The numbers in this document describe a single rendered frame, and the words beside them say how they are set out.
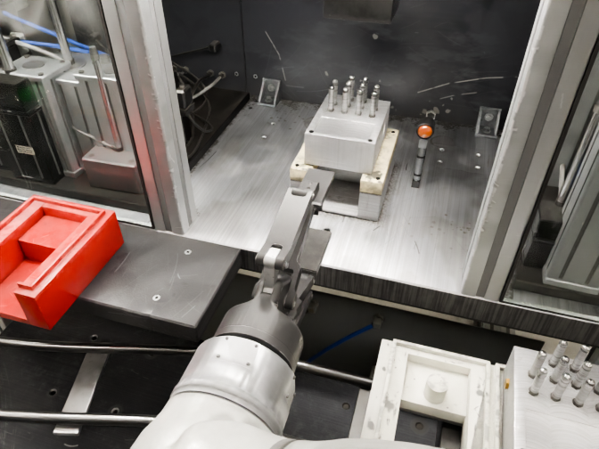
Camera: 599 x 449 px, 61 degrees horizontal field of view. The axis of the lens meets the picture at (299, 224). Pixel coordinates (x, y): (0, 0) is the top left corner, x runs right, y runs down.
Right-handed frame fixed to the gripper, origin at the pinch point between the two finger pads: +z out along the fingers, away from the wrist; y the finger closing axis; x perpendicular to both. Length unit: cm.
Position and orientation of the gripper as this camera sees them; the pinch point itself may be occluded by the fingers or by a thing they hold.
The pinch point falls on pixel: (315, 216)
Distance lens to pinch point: 57.6
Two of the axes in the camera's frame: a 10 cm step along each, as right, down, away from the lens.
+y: 0.0, -7.6, -6.5
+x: -9.6, -1.9, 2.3
